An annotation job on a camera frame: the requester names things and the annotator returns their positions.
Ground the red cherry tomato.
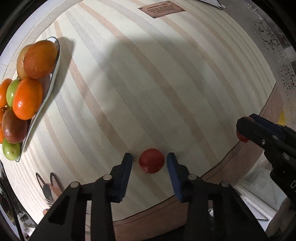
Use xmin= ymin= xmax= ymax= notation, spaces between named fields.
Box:
xmin=236 ymin=116 xmax=253 ymax=143
xmin=138 ymin=148 xmax=165 ymax=174

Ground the red green apple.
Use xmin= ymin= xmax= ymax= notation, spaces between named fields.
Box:
xmin=2 ymin=108 xmax=29 ymax=144

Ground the large orange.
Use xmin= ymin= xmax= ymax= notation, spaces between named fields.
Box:
xmin=12 ymin=77 xmax=43 ymax=121

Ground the medium orange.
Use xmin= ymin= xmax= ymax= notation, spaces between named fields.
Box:
xmin=0 ymin=106 xmax=7 ymax=144

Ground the dark reddish orange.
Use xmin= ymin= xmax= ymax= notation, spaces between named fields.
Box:
xmin=23 ymin=40 xmax=58 ymax=79

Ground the brown kiwi fruit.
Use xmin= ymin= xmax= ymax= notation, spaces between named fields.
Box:
xmin=16 ymin=44 xmax=32 ymax=80

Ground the small orange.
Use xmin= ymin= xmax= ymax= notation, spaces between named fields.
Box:
xmin=0 ymin=78 xmax=12 ymax=108

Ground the striped table mat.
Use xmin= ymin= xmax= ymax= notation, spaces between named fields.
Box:
xmin=1 ymin=1 xmax=281 ymax=240

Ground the floral oval plate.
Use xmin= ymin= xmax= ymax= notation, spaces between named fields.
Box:
xmin=15 ymin=36 xmax=61 ymax=162

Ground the white folded paper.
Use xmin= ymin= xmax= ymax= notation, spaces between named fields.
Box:
xmin=198 ymin=0 xmax=226 ymax=10

